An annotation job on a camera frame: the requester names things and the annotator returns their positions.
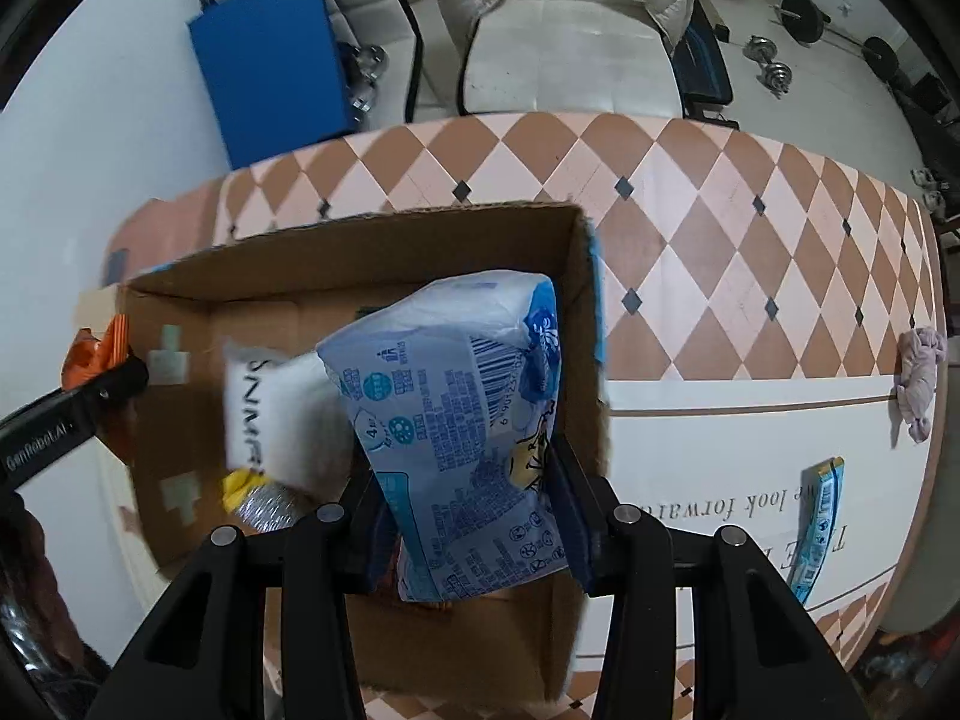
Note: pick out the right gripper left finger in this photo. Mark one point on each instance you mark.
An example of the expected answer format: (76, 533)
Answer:
(198, 654)

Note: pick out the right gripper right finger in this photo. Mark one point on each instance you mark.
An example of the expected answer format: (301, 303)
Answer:
(758, 654)

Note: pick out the orange snack bag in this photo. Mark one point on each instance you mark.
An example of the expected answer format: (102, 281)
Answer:
(89, 356)

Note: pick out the yellow silver scrubber sponge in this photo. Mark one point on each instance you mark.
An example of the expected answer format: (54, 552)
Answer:
(260, 502)

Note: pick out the blue long snack pack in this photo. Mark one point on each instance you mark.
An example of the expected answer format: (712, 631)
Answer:
(821, 487)

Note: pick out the light purple towel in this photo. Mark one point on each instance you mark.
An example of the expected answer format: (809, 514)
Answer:
(922, 349)

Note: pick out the light blue tissue pack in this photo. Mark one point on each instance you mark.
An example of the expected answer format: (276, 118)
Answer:
(453, 394)

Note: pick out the cardboard box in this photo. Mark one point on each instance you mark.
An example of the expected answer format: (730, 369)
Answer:
(288, 290)

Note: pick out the checkered tablecloth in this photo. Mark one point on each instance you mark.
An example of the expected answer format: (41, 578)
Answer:
(753, 298)

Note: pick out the blue folded mat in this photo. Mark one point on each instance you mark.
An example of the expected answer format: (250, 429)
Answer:
(273, 74)

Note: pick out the chrome dumbbell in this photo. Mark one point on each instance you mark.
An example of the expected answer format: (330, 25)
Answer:
(773, 74)

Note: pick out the white office chair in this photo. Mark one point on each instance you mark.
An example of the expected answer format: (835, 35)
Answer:
(567, 56)

